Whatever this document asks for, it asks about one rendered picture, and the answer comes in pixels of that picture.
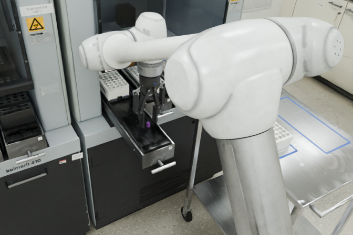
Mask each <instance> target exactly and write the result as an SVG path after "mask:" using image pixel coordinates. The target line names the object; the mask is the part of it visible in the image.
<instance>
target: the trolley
mask: <svg viewBox="0 0 353 235"><path fill-rule="evenodd" d="M276 122H277V123H278V124H279V125H280V126H282V127H283V128H284V129H285V130H286V131H288V132H289V133H290V134H291V135H292V136H293V137H292V140H291V143H290V145H289V148H288V149H287V150H285V151H283V152H280V153H279V154H278V155H279V161H280V164H281V169H282V174H283V180H284V185H285V190H286V196H287V198H288V199H289V200H290V201H291V202H292V203H293V204H294V206H293V205H292V204H291V203H290V202H289V201H288V200H287V201H288V206H289V211H290V216H291V220H292V225H293V231H294V235H322V234H321V233H320V232H319V231H318V230H317V229H316V228H315V227H314V226H313V225H312V224H311V223H310V222H309V221H308V220H307V219H306V218H305V217H304V216H303V215H302V213H303V211H304V209H305V208H307V207H309V208H310V209H311V210H312V211H313V212H314V213H315V214H316V215H317V216H318V217H319V218H322V217H324V216H325V215H327V214H329V213H331V212H332V211H334V210H336V209H337V208H339V207H341V206H342V205H344V204H346V203H347V202H349V201H351V202H350V204H349V205H348V207H347V209H346V210H345V212H344V214H343V215H342V217H341V219H340V220H339V222H338V223H337V225H336V227H335V229H334V230H333V232H332V234H331V235H340V234H341V232H342V230H343V229H344V227H345V225H346V224H347V222H348V221H349V219H350V217H351V216H352V214H353V195H351V196H349V197H347V198H346V199H344V200H342V201H340V202H339V203H337V204H335V205H333V206H332V207H330V208H328V209H327V210H325V211H323V212H320V211H319V210H318V209H317V208H316V207H315V206H314V205H313V204H314V203H316V202H318V201H320V200H321V199H323V198H325V197H327V196H329V195H330V194H332V193H334V192H336V191H338V190H339V189H341V188H343V187H345V186H347V185H349V184H350V183H352V182H353V137H352V136H350V135H349V134H348V133H346V132H345V131H343V130H342V129H340V128H339V127H338V126H336V125H335V124H334V123H332V122H331V121H329V120H328V119H326V118H325V117H323V116H322V115H320V114H319V113H318V112H316V111H315V110H313V109H312V108H311V107H309V106H308V105H306V104H305V103H304V102H302V101H301V100H299V99H298V98H296V97H295V96H293V95H292V94H291V93H289V92H288V91H286V90H285V89H283V88H282V91H281V97H280V101H279V107H278V117H277V119H276ZM201 132H202V124H201V122H200V121H199V119H196V122H195V129H194V137H193V145H192V153H191V160H190V168H189V175H188V183H187V188H186V196H185V203H184V206H183V207H182V208H181V214H182V217H183V218H184V220H185V221H186V222H190V221H192V213H191V210H192V208H191V206H190V204H191V198H192V192H193V193H194V194H195V195H196V197H197V199H198V200H199V201H200V203H201V204H202V205H203V207H204V208H205V209H206V211H207V212H208V213H209V215H210V216H211V217H212V219H213V220H214V221H215V223H216V224H217V225H218V227H219V228H220V229H221V231H222V232H223V233H224V235H237V232H236V227H235V222H234V218H233V214H232V209H231V204H230V200H229V196H228V192H227V187H226V183H225V179H224V174H223V175H220V176H217V177H215V178H213V179H210V180H208V181H206V182H203V183H201V184H199V185H196V186H193V184H194V178H195V170H196V164H197V160H198V152H199V146H200V139H201Z"/></svg>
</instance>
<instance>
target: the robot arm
mask: <svg viewBox="0 0 353 235"><path fill-rule="evenodd" d="M343 52H344V39H343V36H342V34H341V32H340V31H338V29H337V28H336V27H335V26H334V25H332V24H330V23H327V22H325V21H323V20H320V19H316V18H312V17H265V18H258V19H244V20H239V21H235V22H231V23H227V24H223V25H219V26H216V27H212V28H209V29H207V30H205V31H203V32H201V33H198V34H190V35H183V36H176V37H168V38H167V28H166V24H165V20H164V18H163V17H162V16H161V15H160V14H158V13H153V12H145V13H142V14H141V15H140V16H139V17H138V19H137V21H136V26H134V27H132V28H131V29H129V30H124V31H111V32H107V33H103V34H98V35H95V36H91V37H89V38H87V39H86V40H84V41H83V42H82V43H81V45H80V47H79V56H80V60H81V63H82V65H83V66H84V67H85V68H87V69H88V70H92V71H103V70H106V71H109V70H115V69H123V68H125V67H127V66H129V65H130V64H131V63H132V62H137V71H138V73H139V82H140V84H139V86H138V88H137V89H135V90H134V89H132V90H131V92H132V94H133V111H134V113H135V114H138V119H139V124H140V125H141V126H142V128H143V127H144V112H143V109H144V106H145V103H146V100H147V98H148V96H149V95H151V94H152V96H153V100H154V104H155V105H153V110H152V119H153V121H154V122H155V123H157V122H158V114H159V113H160V109H161V106H164V103H165V89H166V90H167V93H168V96H169V98H170V99H171V101H172V102H173V104H174V105H175V106H176V108H177V109H178V110H179V111H181V112H182V113H184V114H185V115H187V116H189V117H191V118H194V119H199V121H200V122H201V124H202V126H203V127H204V129H205V130H206V131H207V132H208V133H209V134H210V135H211V136H212V137H213V138H215V139H216V144H217V149H218V152H219V156H220V161H221V165H222V170H223V174H224V179H225V183H226V187H227V192H228V196H229V200H230V204H231V209H232V214H233V218H234V222H235V227H236V232H237V235H294V231H293V225H292V220H291V216H290V211H289V206H288V201H287V196H286V190H285V185H284V180H283V174H282V169H281V164H280V161H279V155H278V150H277V145H276V139H275V134H274V129H273V126H274V124H275V122H276V119H277V117H278V107H279V101H280V97H281V91H282V87H283V86H286V85H288V84H291V83H293V82H296V81H298V80H301V79H302V78H303V77H304V76H306V77H314V76H317V75H320V74H323V73H325V72H328V71H330V70H332V69H333V68H334V67H335V66H336V65H337V64H338V63H339V62H340V60H341V58H342V55H343ZM164 60H168V61H167V63H166V65H165V71H164V81H165V83H164V82H163V81H162V82H160V75H161V73H162V71H163V61H164ZM158 88H159V99H158V93H157V90H158ZM140 91H141V97H140V101H139V92H140Z"/></svg>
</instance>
